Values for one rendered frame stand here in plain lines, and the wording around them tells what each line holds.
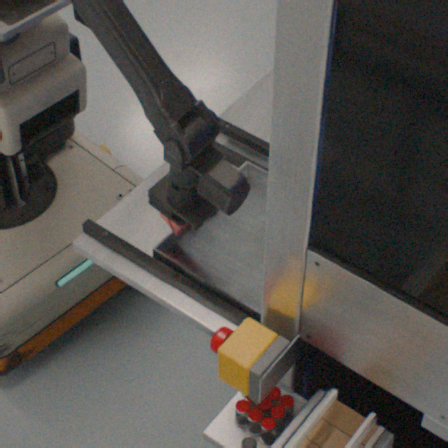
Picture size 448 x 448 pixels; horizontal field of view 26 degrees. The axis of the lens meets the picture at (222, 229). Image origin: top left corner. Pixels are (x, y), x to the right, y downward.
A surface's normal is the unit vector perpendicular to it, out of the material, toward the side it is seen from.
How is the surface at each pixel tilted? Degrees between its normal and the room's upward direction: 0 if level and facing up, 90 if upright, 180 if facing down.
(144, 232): 0
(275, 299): 90
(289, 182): 90
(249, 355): 0
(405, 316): 90
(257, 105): 0
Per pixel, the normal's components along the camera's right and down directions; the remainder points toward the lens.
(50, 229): 0.00, -0.67
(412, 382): -0.61, 0.59
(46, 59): 0.71, 0.61
